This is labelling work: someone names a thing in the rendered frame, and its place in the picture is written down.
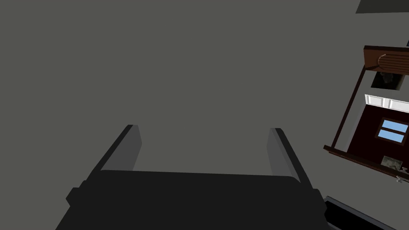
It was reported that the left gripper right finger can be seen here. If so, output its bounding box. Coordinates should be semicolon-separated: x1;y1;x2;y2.
267;127;313;189

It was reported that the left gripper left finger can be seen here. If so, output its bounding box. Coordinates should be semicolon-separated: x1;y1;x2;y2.
90;124;143;180

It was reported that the blue window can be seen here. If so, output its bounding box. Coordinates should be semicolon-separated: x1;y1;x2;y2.
377;119;409;143

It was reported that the dark framed wall picture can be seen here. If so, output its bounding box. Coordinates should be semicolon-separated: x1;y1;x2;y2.
370;71;405;91

